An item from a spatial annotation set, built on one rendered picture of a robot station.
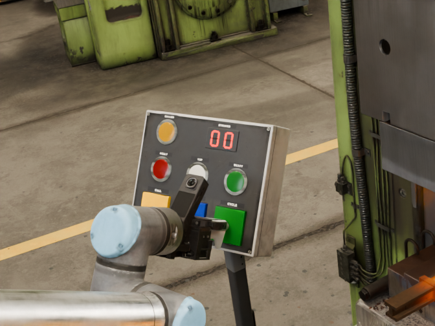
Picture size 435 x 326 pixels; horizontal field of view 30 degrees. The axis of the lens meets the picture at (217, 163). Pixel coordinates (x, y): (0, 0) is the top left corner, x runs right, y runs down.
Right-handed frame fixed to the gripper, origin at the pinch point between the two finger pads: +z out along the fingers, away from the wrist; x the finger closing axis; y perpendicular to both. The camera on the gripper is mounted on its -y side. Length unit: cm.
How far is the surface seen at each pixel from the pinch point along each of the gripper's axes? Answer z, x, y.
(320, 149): 250, -101, -27
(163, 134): 2.1, -20.6, -16.5
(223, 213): 1.8, -1.5, -1.6
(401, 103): -15, 41, -27
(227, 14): 371, -255, -124
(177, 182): 2.5, -15.0, -6.4
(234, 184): 2.1, 0.0, -8.2
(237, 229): 1.8, 2.7, 1.0
